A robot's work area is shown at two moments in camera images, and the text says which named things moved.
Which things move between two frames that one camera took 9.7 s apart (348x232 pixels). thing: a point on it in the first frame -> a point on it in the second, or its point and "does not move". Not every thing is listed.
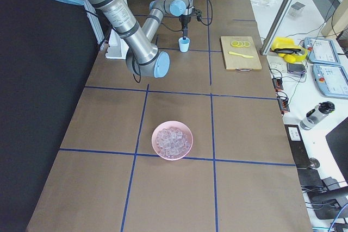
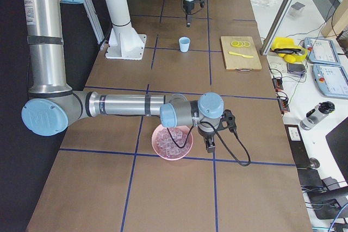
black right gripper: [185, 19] -> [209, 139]
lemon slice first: [234, 43] does not move
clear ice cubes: [171, 142] does not move
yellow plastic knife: [231, 52] does not move
